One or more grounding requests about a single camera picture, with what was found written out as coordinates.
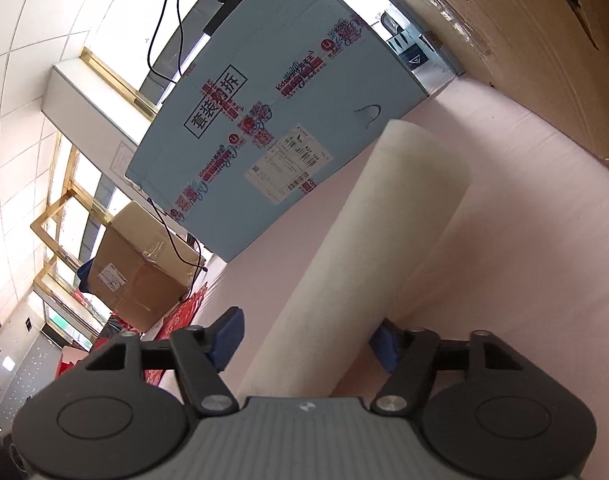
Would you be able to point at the brown box beside table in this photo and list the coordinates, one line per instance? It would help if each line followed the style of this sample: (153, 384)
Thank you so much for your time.
(141, 271)

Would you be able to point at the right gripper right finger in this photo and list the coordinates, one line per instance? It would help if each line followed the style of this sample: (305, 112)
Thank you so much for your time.
(407, 356)

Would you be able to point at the brown cardboard box on table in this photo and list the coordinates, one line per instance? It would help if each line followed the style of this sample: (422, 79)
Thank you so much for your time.
(551, 56)

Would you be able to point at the white fabric shopping bag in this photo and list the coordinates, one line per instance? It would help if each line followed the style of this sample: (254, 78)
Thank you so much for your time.
(408, 192)

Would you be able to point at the red patterned bag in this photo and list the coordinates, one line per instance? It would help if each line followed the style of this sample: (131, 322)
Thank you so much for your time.
(180, 317)

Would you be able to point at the large blue cardboard box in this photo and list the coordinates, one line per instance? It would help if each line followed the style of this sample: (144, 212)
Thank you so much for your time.
(283, 95)

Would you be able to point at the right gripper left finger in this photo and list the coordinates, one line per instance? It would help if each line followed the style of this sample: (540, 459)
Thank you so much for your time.
(201, 354)

